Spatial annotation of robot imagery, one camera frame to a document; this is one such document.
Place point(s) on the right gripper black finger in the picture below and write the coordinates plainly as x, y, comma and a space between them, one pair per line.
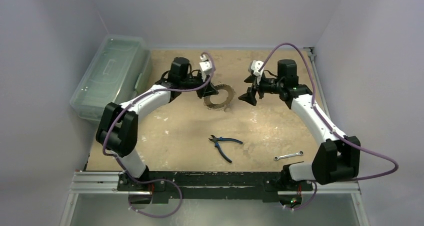
249, 97
251, 79

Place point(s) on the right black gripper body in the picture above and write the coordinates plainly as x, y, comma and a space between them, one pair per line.
258, 89

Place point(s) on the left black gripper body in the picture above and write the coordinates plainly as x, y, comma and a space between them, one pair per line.
191, 82

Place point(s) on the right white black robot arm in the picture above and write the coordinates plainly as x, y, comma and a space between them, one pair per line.
336, 160

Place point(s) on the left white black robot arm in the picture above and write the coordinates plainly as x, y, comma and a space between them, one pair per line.
118, 128

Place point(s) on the translucent green plastic box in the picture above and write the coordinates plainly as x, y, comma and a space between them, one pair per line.
118, 72

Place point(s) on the small silver wrench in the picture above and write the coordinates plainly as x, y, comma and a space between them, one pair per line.
299, 153

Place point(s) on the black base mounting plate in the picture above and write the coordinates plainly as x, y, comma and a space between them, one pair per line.
166, 185

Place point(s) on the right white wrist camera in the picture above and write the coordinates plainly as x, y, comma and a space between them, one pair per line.
256, 68

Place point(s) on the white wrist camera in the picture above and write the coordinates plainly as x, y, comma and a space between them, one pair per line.
256, 68
205, 64

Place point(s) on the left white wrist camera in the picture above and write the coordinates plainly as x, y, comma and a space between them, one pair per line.
205, 64

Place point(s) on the aluminium frame rail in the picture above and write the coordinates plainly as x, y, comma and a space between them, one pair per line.
94, 200

